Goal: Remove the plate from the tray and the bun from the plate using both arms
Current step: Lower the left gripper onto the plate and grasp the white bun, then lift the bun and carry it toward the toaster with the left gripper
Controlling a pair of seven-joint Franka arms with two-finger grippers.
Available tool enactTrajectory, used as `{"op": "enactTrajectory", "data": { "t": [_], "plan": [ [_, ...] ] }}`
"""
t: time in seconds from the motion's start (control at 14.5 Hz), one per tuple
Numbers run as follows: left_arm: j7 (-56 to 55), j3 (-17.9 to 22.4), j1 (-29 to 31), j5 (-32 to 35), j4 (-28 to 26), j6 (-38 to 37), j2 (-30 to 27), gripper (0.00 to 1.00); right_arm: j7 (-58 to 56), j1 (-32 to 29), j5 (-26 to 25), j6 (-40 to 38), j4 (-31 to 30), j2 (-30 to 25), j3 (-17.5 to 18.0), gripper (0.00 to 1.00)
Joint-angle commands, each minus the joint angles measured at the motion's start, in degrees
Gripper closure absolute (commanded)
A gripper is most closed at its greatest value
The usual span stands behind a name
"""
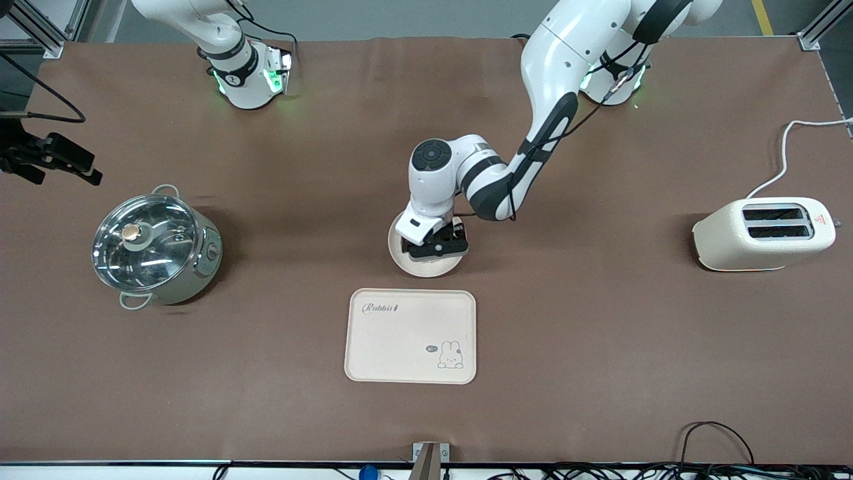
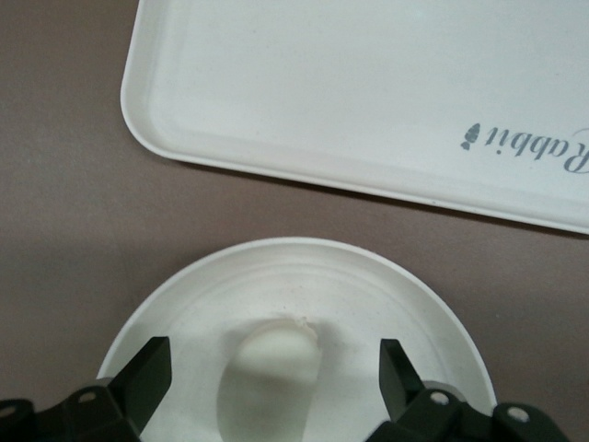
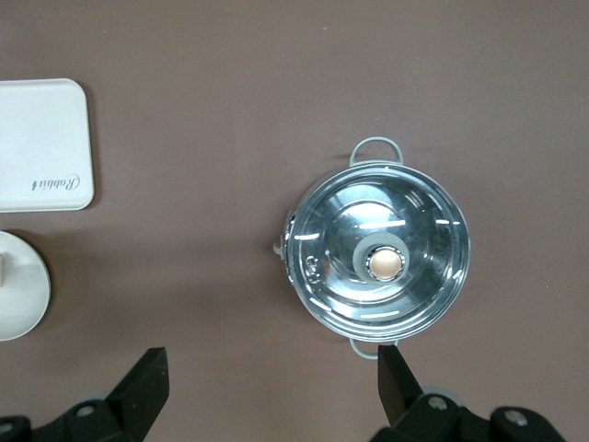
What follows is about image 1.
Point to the glass pot lid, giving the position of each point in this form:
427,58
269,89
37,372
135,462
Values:
143,246

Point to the aluminium frame profile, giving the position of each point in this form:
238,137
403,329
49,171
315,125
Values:
40,33
816,30

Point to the white two-slot toaster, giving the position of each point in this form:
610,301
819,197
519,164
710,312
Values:
733,246

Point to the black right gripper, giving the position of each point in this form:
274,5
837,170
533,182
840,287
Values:
14,154

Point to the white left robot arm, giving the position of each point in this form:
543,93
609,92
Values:
553,60

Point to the cream rabbit print tray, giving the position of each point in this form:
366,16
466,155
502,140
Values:
400,346

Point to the metal camera bracket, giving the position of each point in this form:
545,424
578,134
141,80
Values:
430,460

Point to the cream round plate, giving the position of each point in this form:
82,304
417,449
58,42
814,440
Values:
426,268

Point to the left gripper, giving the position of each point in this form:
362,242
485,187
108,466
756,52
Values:
455,233

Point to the silver electric cooking pot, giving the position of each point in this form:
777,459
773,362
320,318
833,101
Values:
206,266

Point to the blue round cap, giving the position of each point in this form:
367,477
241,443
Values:
368,473

